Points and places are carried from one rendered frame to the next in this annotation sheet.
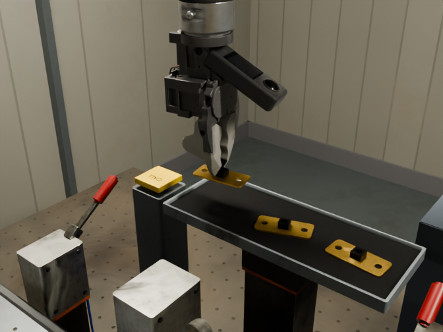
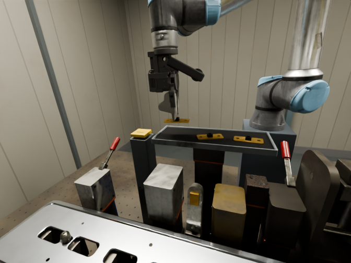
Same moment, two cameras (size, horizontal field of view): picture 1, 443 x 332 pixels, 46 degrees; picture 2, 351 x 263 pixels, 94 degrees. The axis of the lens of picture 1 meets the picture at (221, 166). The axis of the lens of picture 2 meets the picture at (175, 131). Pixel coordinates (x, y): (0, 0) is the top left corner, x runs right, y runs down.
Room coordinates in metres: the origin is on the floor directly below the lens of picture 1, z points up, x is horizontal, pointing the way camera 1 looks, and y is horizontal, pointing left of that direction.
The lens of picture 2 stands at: (0.20, 0.18, 1.38)
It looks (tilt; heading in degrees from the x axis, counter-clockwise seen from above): 21 degrees down; 341
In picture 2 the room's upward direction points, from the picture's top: 3 degrees counter-clockwise
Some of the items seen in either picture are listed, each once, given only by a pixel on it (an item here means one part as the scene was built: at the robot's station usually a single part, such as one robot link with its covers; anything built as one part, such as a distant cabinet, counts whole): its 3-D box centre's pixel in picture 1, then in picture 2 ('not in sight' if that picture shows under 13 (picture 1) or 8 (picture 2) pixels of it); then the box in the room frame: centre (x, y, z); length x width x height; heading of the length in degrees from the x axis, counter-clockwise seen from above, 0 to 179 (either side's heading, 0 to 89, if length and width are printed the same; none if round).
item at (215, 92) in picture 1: (203, 74); (164, 71); (0.71, 0.03, 1.37); 0.09 x 0.08 x 0.12; 60
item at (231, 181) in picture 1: (221, 172); (176, 119); (0.70, 0.00, 1.22); 0.08 x 0.04 x 0.01; 60
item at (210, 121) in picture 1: (210, 122); (172, 92); (0.68, 0.02, 1.31); 0.05 x 0.02 x 0.09; 150
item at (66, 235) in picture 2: not in sight; (66, 238); (0.56, 0.35, 1.00); 0.02 x 0.02 x 0.04
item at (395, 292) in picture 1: (285, 228); (210, 138); (0.64, -0.09, 1.16); 0.37 x 0.14 x 0.02; 52
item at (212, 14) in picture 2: not in sight; (196, 12); (0.71, -0.08, 1.53); 0.11 x 0.11 x 0.08; 81
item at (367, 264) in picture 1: (358, 254); (248, 138); (0.56, -0.18, 1.17); 0.08 x 0.04 x 0.01; 47
